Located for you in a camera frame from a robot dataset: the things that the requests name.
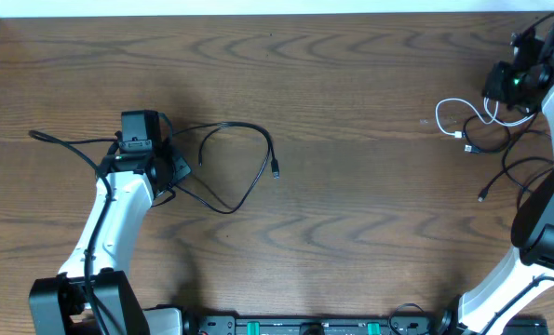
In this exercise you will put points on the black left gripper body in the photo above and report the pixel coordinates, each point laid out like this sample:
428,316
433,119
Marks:
176,167

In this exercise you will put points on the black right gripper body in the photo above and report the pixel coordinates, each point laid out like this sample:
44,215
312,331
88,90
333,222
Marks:
508,87

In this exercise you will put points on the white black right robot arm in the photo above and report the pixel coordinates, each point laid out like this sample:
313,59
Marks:
492,307

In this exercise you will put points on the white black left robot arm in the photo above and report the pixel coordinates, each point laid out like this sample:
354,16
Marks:
91,293

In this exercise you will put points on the black mounting rail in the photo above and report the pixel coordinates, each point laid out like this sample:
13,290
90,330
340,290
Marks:
229,325

